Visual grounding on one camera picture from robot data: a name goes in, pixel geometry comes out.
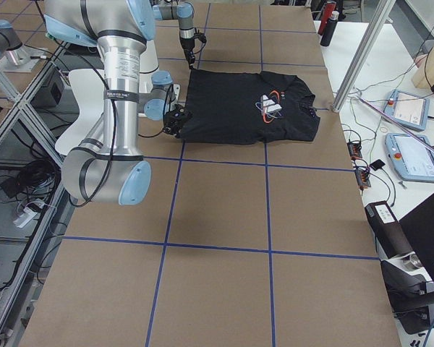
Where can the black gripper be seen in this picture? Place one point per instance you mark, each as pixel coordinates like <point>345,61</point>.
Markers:
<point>186,44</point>
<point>171,127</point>

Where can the black t-shirt with logo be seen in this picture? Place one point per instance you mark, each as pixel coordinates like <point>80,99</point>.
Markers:
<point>245,108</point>

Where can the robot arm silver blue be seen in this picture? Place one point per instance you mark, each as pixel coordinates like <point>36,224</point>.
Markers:
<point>108,166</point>
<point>183,12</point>

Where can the black power adapter box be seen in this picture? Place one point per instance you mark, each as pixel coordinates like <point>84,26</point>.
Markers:
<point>50,93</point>

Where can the black bottle clear cap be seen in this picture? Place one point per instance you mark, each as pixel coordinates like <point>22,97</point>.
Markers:
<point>329,29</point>

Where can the red bottle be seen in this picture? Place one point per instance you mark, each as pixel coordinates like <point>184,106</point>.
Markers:
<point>326,11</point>

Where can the white power strip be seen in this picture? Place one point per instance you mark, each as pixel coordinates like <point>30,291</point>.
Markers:
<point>28,213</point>

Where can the far teach pendant tablet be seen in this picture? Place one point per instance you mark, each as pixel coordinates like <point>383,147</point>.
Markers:
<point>408,109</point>

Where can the teach pendant tablet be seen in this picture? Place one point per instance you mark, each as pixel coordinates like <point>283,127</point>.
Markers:
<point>408,109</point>
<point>411,160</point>

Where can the black box with label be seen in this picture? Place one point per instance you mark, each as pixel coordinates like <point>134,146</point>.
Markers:
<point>387,229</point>

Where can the near teach pendant tablet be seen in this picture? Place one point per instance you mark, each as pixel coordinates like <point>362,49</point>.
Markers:
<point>411,160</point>

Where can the black monitor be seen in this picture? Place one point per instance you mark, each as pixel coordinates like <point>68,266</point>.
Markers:
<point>411,298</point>

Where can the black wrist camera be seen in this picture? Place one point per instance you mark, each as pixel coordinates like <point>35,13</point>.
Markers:
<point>200,36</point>

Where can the aluminium frame post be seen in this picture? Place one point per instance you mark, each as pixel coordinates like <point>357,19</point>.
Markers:
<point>371,34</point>

